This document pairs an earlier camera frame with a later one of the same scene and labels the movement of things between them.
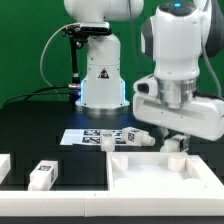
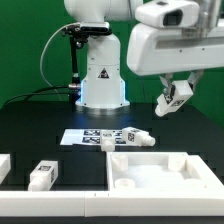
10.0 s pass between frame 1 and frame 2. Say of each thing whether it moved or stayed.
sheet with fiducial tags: stayed
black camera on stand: stayed
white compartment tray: stayed
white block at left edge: stayed
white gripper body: moved
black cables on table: stayed
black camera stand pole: stayed
